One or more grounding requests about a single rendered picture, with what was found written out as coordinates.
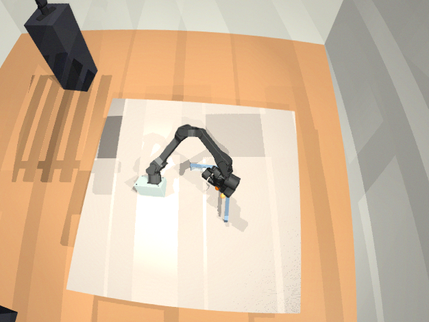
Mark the light blue wall top edge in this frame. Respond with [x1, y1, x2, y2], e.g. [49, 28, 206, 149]
[190, 164, 230, 223]

